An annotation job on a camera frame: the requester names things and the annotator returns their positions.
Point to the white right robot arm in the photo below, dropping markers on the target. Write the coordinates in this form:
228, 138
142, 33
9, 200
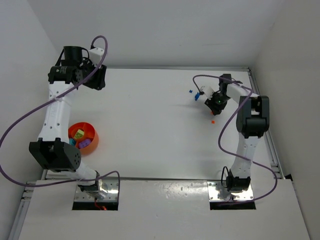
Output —
252, 120

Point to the aluminium frame rail left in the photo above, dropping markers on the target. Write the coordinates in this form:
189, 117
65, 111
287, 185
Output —
21, 213

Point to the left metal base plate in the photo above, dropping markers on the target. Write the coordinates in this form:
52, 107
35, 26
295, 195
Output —
103, 191

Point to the metal base plate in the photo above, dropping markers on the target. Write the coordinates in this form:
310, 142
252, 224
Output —
103, 191
219, 194

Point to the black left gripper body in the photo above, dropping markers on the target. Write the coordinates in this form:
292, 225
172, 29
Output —
97, 78

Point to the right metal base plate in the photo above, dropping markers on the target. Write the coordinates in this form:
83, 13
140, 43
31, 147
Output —
219, 194

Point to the aluminium frame rail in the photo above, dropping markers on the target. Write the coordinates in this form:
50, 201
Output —
274, 160
21, 213

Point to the green lego brick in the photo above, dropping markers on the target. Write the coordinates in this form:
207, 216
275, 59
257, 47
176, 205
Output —
79, 134

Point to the blue lego figure piece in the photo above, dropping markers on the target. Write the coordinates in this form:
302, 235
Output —
196, 97

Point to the aluminium frame rail right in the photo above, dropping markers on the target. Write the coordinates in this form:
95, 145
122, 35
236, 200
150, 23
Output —
274, 160

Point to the orange divided round container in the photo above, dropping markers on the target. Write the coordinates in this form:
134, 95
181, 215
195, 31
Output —
84, 137

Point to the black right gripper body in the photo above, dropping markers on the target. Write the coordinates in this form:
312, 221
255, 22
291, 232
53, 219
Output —
215, 105

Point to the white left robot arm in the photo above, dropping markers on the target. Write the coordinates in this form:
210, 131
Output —
52, 149

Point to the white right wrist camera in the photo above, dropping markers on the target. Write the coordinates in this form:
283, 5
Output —
207, 91

